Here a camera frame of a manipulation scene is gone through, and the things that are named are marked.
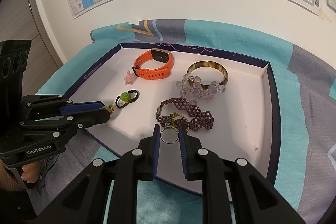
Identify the silver ring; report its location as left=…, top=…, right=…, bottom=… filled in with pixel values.
left=159, top=122, right=180, bottom=144

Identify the green rose yellow hair tie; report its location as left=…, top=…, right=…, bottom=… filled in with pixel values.
left=102, top=103, right=116, bottom=117

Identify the green stone gold ring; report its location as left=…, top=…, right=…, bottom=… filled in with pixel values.
left=167, top=112, right=190, bottom=132

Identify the green rose black hair tie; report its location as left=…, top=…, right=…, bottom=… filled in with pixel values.
left=114, top=91, right=132, bottom=110

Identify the black ring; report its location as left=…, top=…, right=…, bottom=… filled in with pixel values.
left=125, top=89, right=140, bottom=104

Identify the left hand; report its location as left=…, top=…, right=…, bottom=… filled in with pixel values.
left=21, top=161, right=41, bottom=184

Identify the white shallow tray box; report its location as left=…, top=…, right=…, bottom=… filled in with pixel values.
left=65, top=43, right=281, bottom=194

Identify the tortoiseshell bangle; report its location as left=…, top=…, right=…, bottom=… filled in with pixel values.
left=187, top=60, right=229, bottom=90

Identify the orange smart watch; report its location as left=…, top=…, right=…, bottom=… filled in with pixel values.
left=132, top=48, right=174, bottom=81

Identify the wooden cabinet door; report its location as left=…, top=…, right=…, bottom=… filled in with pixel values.
left=1, top=0, right=63, bottom=96

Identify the teal grey patterned cloth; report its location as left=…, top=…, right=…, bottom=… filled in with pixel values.
left=29, top=20, right=335, bottom=223

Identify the purple beaded bracelet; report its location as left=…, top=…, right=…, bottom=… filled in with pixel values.
left=155, top=97, right=215, bottom=132

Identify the clear crystal flower bracelet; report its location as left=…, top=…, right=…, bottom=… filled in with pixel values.
left=176, top=73, right=227, bottom=105

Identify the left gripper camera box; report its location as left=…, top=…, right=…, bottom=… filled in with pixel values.
left=0, top=40, right=31, bottom=124

